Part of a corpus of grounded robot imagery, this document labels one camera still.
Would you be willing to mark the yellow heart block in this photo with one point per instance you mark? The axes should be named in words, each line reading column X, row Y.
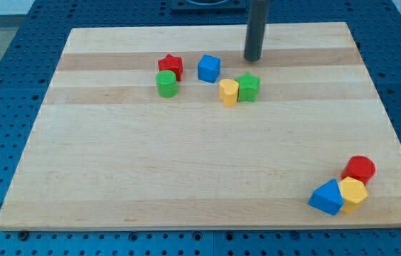
column 228, row 92

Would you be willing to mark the green star block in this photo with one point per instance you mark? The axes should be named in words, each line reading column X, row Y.
column 249, row 86

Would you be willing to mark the red star block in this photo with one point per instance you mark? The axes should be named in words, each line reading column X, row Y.
column 172, row 63

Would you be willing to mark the green cylinder block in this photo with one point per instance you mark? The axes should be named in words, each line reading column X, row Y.
column 166, row 83

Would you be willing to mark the light wooden board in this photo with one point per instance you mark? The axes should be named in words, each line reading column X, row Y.
column 107, row 152

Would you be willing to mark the blue cube block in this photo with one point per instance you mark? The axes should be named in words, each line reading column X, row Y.
column 208, row 68

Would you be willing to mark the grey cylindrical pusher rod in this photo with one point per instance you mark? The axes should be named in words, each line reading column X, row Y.
column 257, row 21

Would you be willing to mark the blue triangle block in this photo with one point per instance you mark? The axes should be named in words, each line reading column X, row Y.
column 327, row 198

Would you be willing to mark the yellow hexagon block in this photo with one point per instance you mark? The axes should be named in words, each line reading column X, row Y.
column 353, row 192

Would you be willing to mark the red cylinder block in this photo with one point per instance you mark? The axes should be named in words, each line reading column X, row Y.
column 360, row 168

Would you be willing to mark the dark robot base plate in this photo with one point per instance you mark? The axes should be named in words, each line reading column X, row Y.
column 208, row 5

